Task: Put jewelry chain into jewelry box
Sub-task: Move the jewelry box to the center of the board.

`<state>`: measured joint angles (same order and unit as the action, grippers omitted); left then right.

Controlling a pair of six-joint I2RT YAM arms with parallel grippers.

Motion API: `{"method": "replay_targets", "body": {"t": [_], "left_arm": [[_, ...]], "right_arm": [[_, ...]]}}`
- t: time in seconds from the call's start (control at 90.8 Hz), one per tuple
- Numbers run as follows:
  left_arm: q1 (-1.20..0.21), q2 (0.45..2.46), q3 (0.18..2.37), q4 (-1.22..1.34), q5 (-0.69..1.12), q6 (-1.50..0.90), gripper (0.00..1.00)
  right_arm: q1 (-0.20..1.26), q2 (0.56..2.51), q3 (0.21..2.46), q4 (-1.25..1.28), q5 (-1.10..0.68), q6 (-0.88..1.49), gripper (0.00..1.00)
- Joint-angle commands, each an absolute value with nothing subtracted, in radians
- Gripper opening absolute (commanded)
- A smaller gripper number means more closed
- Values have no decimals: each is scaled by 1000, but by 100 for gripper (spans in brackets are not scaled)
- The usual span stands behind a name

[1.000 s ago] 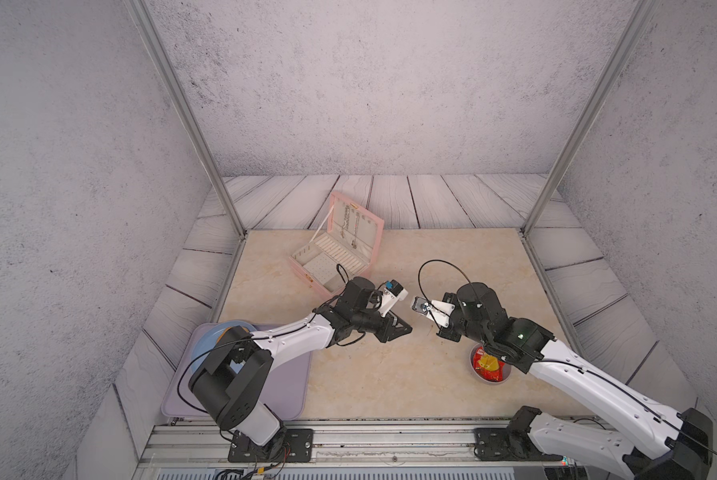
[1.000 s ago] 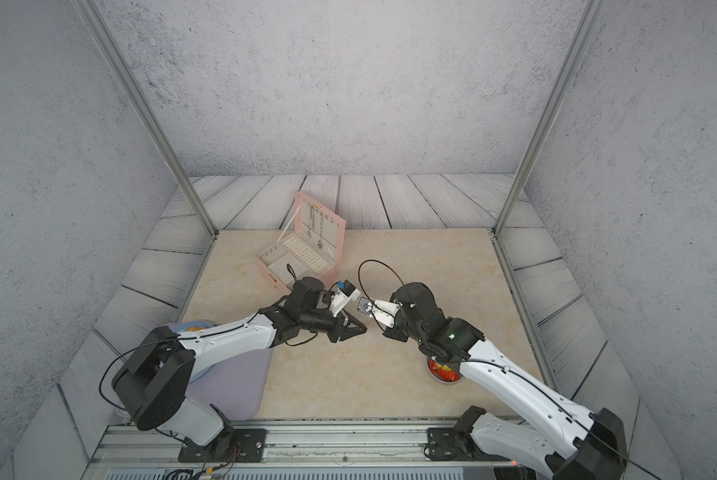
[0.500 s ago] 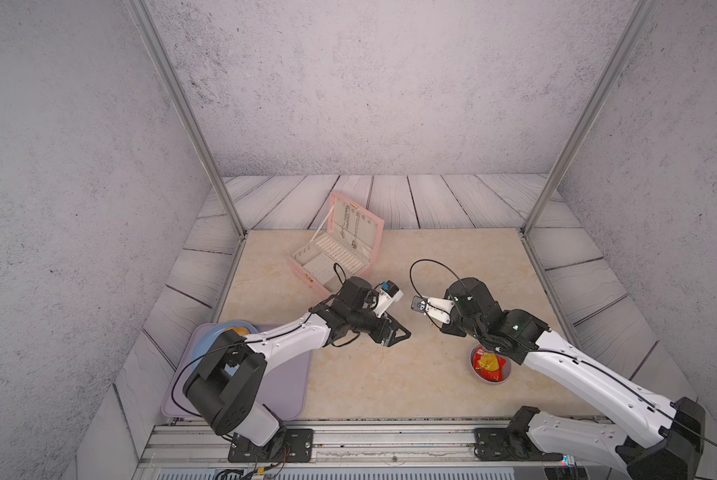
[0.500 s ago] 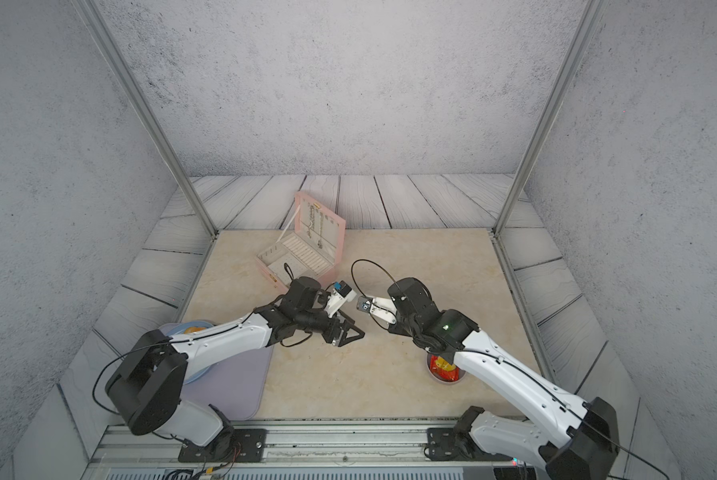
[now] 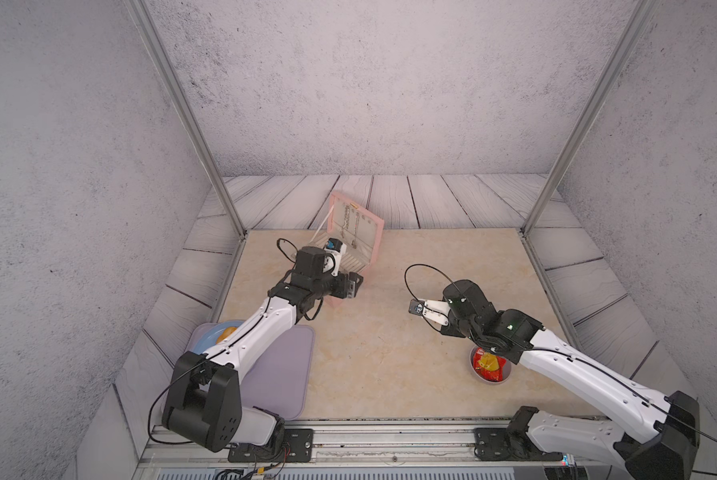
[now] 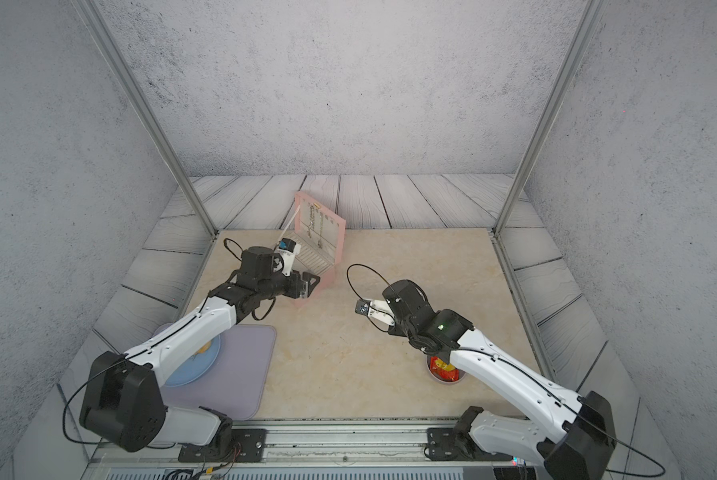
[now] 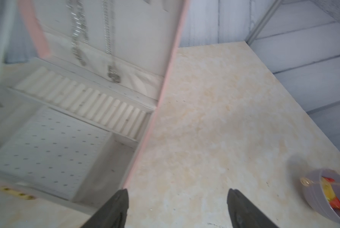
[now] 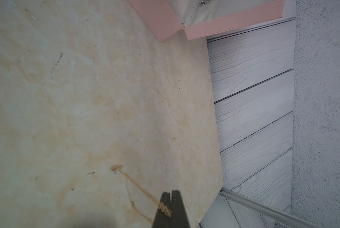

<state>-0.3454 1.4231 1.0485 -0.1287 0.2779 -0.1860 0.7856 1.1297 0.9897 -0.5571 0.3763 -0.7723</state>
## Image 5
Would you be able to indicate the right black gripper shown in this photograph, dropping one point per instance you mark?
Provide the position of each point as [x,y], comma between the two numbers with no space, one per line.
[448,330]

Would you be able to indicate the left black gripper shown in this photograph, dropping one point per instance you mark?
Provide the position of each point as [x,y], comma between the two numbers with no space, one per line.
[350,286]

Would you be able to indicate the pink jewelry box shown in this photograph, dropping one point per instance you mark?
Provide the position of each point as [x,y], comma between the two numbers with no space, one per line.
[358,228]

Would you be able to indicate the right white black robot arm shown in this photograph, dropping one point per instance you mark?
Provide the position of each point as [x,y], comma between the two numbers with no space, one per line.
[648,434]

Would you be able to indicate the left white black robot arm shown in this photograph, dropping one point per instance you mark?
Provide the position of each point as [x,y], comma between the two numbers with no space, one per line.
[203,401]

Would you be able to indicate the red yellow snack packet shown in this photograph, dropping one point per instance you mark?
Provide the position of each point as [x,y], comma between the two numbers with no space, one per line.
[488,366]

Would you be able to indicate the pink bowl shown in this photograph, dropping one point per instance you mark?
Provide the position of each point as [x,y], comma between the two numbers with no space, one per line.
[508,368]

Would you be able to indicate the lavender mat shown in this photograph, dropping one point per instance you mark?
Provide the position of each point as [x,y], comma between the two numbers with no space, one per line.
[279,379]

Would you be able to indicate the orange food on plate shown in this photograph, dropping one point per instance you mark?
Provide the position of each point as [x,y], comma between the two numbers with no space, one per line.
[225,334]

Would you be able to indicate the blue plate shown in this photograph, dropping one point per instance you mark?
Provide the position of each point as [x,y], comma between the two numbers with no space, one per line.
[208,334]

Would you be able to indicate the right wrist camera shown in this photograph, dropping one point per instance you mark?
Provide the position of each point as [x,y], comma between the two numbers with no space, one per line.
[435,312]

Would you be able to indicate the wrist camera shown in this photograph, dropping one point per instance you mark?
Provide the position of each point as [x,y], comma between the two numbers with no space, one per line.
[334,249]
[435,312]

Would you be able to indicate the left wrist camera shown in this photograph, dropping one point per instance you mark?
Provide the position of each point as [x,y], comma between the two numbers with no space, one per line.
[334,249]

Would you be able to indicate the aluminium front rail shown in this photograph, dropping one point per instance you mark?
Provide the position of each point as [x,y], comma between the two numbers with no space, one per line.
[373,449]

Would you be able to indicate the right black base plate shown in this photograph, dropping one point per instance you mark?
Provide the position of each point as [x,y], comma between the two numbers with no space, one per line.
[500,445]

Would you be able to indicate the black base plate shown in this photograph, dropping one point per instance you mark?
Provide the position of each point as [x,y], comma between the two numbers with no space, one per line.
[500,445]
[290,445]

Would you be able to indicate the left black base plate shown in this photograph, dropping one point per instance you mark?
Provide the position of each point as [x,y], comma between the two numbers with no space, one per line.
[290,445]

